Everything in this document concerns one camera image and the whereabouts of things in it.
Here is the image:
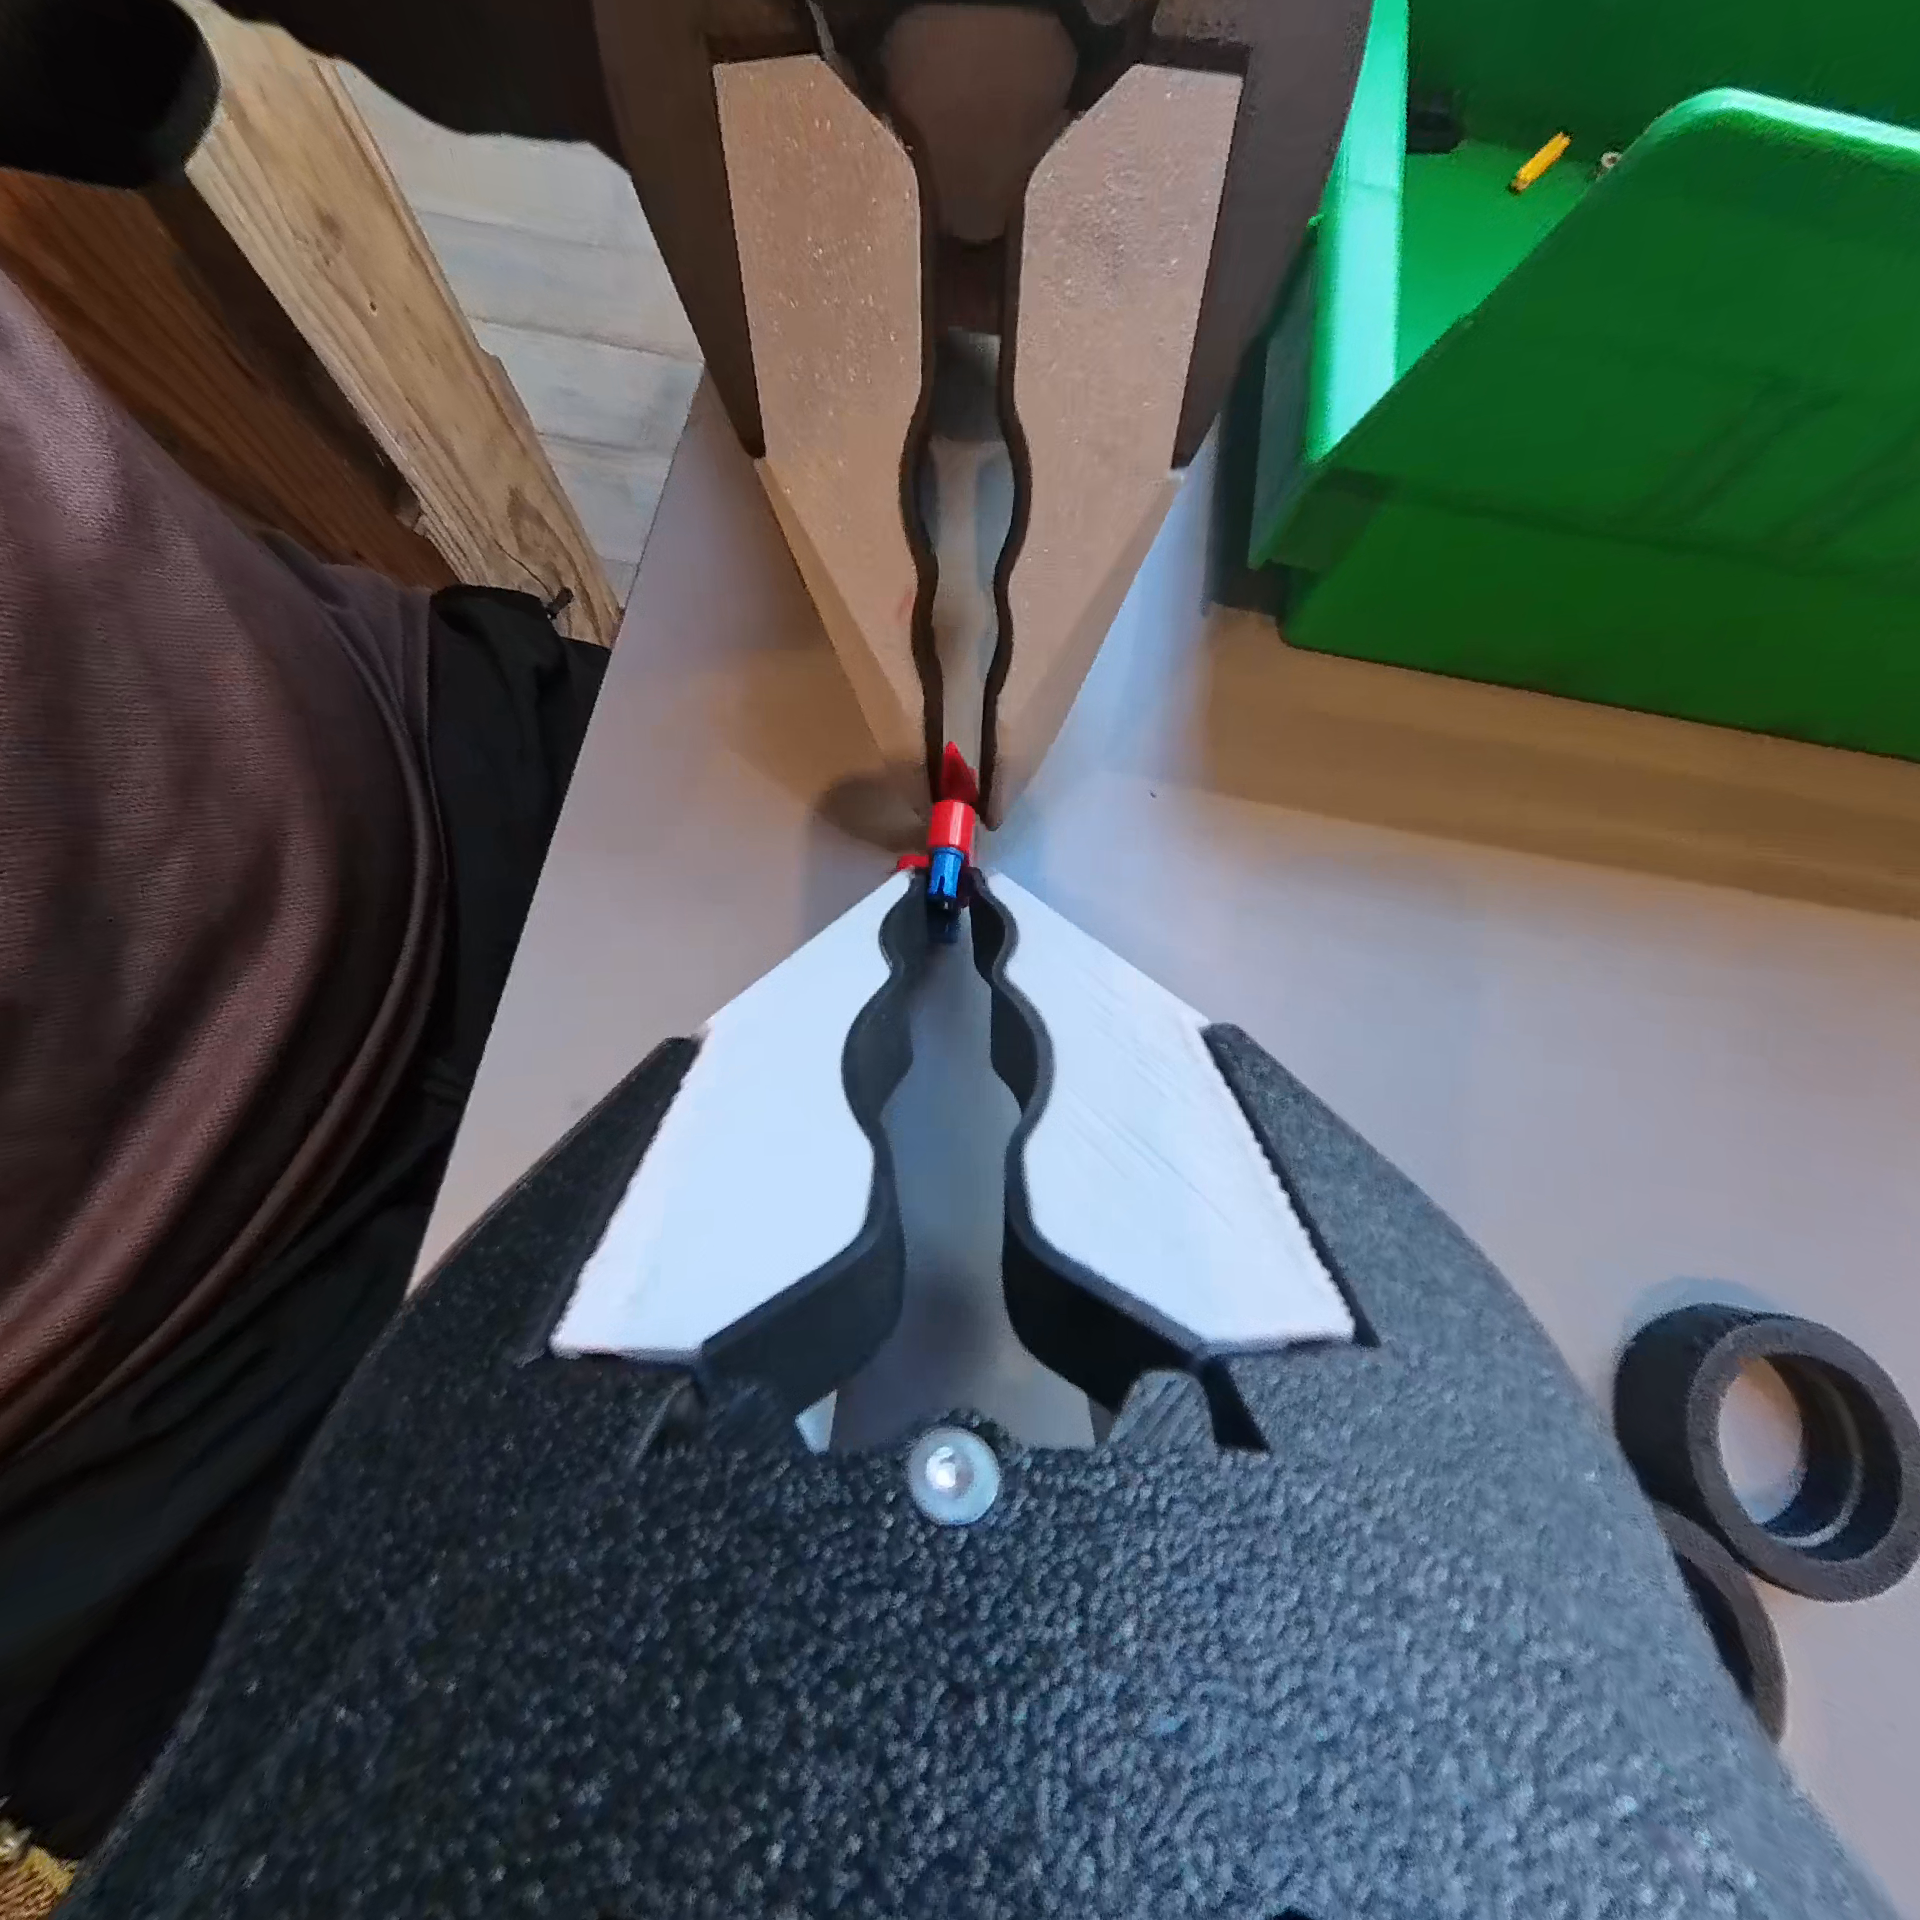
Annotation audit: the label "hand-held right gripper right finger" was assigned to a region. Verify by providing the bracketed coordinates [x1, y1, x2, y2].
[967, 874, 1359, 1412]

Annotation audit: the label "grey desk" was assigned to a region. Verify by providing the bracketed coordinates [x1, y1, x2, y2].
[405, 369, 1920, 1864]

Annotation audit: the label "green plastic bin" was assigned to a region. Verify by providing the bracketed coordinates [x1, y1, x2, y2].
[1245, 0, 1920, 769]

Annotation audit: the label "red beam assembly blue pins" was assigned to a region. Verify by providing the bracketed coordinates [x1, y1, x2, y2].
[896, 848, 975, 945]

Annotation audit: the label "black chair armrest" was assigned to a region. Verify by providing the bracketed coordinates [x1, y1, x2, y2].
[0, 0, 222, 191]

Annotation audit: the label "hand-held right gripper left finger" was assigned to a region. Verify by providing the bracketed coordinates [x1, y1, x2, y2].
[551, 872, 920, 1412]

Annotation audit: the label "wooden plank furniture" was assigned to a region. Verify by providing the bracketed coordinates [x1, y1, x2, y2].
[0, 0, 624, 647]

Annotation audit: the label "black rubber tyre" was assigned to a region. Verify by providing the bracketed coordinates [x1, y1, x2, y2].
[1650, 1499, 1790, 1743]
[1615, 1306, 1920, 1607]

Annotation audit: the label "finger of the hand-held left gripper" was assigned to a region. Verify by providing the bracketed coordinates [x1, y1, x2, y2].
[711, 58, 950, 807]
[982, 65, 1250, 823]

